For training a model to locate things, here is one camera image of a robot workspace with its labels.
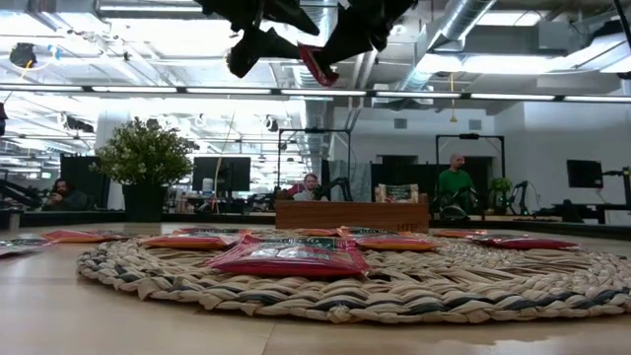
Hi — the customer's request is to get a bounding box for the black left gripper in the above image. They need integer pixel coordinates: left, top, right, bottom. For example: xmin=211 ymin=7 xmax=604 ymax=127
xmin=194 ymin=0 xmax=321 ymax=79

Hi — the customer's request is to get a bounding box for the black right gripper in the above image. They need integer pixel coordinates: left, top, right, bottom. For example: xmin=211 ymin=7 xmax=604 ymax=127
xmin=317 ymin=0 xmax=420 ymax=75

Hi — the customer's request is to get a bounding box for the red strawberry tea packet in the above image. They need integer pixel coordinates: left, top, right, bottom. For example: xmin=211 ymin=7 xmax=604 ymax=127
xmin=297 ymin=42 xmax=341 ymax=88
xmin=205 ymin=235 xmax=370 ymax=277
xmin=0 ymin=238 xmax=56 ymax=259
xmin=472 ymin=234 xmax=579 ymax=250

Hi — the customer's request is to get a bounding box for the beige vanilla tea packet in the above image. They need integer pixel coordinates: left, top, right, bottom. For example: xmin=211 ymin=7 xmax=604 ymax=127
xmin=374 ymin=182 xmax=421 ymax=204

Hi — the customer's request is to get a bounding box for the small hanging pendant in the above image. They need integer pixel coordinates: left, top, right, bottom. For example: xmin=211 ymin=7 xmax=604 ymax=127
xmin=448 ymin=73 xmax=457 ymax=124

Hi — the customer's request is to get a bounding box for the long ceiling light strip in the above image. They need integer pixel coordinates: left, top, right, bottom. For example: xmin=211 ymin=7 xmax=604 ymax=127
xmin=0 ymin=84 xmax=631 ymax=104

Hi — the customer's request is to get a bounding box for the black room divider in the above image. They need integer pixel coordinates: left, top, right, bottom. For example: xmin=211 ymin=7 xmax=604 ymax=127
xmin=370 ymin=156 xmax=494 ymax=201

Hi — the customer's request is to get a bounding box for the black computer monitor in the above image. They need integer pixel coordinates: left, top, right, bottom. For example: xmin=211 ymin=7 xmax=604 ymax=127
xmin=191 ymin=156 xmax=252 ymax=193

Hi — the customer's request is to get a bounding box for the person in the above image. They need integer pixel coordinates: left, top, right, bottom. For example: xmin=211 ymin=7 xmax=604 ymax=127
xmin=41 ymin=177 xmax=90 ymax=213
xmin=290 ymin=172 xmax=329 ymax=202
xmin=436 ymin=152 xmax=482 ymax=218

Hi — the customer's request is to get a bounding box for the wooden compartment box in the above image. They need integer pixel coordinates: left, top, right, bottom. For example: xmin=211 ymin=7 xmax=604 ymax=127
xmin=274 ymin=192 xmax=431 ymax=234

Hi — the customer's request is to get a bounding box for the green potted plant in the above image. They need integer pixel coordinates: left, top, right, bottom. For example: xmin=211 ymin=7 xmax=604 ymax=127
xmin=90 ymin=116 xmax=194 ymax=223

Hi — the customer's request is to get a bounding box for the grey dome object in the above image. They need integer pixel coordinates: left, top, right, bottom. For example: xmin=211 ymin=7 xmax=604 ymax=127
xmin=440 ymin=205 xmax=469 ymax=222

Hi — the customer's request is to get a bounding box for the small green plant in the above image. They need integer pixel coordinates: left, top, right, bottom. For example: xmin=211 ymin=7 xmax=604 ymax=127
xmin=487 ymin=177 xmax=515 ymax=208

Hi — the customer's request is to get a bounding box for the black partition panel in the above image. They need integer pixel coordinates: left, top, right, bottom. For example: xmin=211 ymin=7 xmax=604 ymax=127
xmin=59 ymin=155 xmax=112 ymax=211

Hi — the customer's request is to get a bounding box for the round woven placemat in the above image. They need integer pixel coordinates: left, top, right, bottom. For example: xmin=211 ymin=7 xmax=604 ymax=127
xmin=76 ymin=227 xmax=631 ymax=325

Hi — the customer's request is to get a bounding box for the black background desk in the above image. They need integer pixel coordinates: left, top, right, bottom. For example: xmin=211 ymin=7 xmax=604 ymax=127
xmin=551 ymin=199 xmax=631 ymax=226

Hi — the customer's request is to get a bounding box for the silver ceiling duct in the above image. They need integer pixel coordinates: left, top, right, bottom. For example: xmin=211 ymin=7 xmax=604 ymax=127
xmin=393 ymin=0 xmax=499 ymax=93
xmin=283 ymin=73 xmax=341 ymax=174

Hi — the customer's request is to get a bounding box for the thin black frame stand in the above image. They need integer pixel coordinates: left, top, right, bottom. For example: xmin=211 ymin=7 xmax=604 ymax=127
xmin=276 ymin=127 xmax=353 ymax=193
xmin=435 ymin=132 xmax=507 ymax=208

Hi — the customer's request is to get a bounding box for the black wall monitor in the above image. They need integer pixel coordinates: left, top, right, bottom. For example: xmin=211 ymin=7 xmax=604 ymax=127
xmin=565 ymin=159 xmax=605 ymax=190

